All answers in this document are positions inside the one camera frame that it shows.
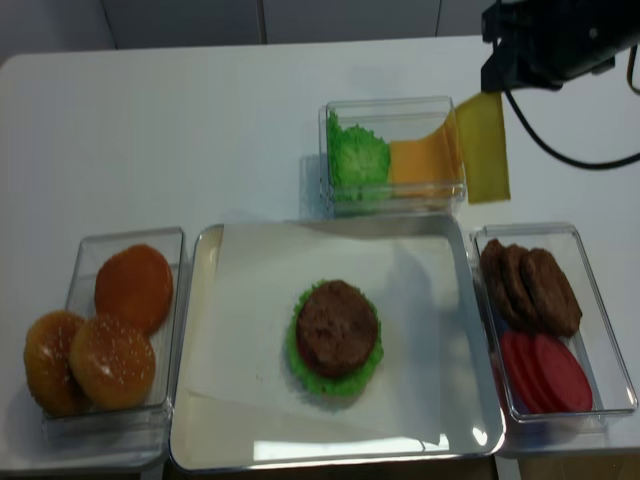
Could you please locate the clear lettuce and cheese container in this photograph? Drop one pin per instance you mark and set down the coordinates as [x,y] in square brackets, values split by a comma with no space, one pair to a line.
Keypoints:
[391,120]

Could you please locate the plain bun bottom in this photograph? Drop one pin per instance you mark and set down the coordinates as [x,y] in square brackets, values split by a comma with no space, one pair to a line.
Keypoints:
[136,286]

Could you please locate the clear patty and tomato container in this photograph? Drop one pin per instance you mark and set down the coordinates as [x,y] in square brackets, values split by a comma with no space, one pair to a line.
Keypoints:
[594,345]

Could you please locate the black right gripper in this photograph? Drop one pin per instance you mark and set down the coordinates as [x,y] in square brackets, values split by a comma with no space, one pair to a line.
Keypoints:
[545,44]

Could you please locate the green lettuce on burger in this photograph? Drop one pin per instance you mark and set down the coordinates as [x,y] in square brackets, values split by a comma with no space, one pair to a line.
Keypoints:
[348,386]

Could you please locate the sesame bun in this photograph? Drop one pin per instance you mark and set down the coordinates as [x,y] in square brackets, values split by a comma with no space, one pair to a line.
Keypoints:
[49,378]
[113,362]

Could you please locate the orange cheese slice in container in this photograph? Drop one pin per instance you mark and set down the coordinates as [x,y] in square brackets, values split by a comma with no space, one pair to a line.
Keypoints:
[433,160]

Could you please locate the red tomato slice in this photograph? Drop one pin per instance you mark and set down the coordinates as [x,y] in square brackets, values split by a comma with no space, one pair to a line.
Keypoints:
[563,376]
[515,371]
[530,386]

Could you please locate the brown patty front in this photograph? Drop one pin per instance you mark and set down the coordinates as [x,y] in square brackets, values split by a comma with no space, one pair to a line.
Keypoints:
[551,293]

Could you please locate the brown patty middle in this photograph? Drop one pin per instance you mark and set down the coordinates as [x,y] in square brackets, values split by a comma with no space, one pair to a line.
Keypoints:
[518,294]

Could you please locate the silver metal tray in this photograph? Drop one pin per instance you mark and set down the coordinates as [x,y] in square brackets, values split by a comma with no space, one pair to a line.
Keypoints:
[208,434]

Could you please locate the white parchment paper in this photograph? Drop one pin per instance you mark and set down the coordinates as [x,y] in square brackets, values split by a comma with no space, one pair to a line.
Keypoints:
[404,266]

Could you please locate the red tomato slice front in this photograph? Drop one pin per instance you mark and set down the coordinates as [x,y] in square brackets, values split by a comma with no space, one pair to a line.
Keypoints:
[563,376]

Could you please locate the sesame bun top left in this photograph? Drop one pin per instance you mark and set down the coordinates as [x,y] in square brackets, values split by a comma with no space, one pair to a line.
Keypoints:
[49,378]

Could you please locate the brown patty on burger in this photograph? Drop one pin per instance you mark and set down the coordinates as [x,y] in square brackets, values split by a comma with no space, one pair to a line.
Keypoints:
[336,329]

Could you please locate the clear bun container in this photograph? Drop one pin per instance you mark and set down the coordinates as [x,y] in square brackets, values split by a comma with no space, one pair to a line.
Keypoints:
[156,411]

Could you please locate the red tomato slice middle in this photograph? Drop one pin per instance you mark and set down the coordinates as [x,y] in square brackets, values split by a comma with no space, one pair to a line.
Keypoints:
[530,386]

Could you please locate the sesame bun top right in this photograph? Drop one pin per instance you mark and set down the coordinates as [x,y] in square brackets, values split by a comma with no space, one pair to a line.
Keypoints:
[113,362]

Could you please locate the yellow cheese slice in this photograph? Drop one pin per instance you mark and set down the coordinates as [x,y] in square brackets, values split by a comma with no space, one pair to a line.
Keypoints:
[482,135]

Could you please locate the green lettuce in container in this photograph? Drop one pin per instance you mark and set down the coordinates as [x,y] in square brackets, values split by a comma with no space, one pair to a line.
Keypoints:
[359,162]

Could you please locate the red tomato slice back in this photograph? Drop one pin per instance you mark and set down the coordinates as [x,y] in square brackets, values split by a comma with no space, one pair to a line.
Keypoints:
[515,371]

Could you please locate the brown patty back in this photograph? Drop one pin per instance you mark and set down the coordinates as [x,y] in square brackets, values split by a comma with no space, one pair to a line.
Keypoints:
[491,270]

